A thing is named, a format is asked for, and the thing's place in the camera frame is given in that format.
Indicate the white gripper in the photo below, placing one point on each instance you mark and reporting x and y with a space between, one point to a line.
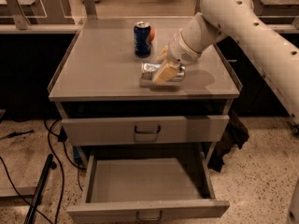
179 51

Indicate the silver redbull can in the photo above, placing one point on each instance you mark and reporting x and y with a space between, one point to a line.
149 69

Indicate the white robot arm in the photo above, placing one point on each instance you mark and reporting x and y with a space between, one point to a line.
265 192

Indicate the blue pepsi can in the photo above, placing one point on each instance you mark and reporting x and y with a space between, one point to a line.
142 39

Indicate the grey top drawer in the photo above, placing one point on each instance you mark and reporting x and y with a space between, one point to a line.
120 131

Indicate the grey drawer cabinet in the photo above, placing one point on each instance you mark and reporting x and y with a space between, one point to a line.
101 78

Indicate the grey open middle drawer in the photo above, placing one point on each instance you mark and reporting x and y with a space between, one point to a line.
176 182

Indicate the orange fruit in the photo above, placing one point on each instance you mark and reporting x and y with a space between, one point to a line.
151 34

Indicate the black cloth on floor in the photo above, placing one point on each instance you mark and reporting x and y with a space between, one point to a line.
235 134

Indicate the black bar on floor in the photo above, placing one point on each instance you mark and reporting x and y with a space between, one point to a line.
30 217

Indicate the black top drawer handle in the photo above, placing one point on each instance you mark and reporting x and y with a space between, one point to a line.
147 131

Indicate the metal middle drawer handle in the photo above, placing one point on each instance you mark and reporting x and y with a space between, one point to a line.
149 216

